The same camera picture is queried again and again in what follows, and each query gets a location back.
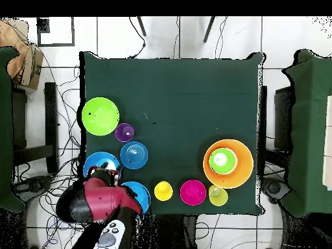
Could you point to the purple cup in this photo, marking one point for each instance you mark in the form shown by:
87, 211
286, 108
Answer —
124, 132

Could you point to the small red bowl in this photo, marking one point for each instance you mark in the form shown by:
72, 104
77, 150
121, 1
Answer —
193, 192

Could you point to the large blue bowl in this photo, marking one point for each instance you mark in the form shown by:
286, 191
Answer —
142, 194
93, 159

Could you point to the green cloth side table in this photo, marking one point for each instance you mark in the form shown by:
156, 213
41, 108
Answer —
308, 129
5, 129

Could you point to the small blue ridged bowl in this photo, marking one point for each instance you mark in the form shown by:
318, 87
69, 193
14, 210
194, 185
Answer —
134, 155

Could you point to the large orange bowl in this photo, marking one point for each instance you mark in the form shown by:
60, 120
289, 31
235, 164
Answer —
243, 168

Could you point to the black box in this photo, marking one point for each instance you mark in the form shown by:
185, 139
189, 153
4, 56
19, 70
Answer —
282, 116

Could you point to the cardboard box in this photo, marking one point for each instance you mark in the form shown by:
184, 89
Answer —
32, 64

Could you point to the black floor stand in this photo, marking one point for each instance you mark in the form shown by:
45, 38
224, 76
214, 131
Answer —
51, 116

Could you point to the black square floor frame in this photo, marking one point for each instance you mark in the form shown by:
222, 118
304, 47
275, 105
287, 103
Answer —
42, 26

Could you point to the yellow cup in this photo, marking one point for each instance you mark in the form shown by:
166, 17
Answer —
163, 191

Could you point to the large green bowl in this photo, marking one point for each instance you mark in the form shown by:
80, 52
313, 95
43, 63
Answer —
100, 116

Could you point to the black tripod leg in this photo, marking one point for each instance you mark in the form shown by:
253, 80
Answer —
141, 26
209, 29

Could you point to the translucent yellow-green cup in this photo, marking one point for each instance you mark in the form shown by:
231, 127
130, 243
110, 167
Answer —
221, 199

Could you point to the black robot pedestal leg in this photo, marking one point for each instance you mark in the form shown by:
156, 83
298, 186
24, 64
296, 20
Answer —
273, 188
33, 185

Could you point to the dark green tablecloth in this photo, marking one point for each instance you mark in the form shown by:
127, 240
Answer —
168, 90

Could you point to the small green bowl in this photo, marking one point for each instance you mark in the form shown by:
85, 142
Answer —
223, 160

